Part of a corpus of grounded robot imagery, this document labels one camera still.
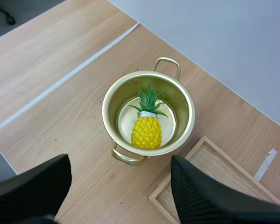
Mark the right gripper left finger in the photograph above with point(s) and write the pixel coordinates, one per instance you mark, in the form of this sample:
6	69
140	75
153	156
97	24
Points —
30	191

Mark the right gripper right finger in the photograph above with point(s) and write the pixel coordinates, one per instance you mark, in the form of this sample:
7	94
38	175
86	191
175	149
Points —
207	200

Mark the yellow toy pineapple green crown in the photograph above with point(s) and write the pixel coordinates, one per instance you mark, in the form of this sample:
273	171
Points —
147	130

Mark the shallow wooden tray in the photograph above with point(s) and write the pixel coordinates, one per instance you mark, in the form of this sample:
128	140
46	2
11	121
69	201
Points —
214	168

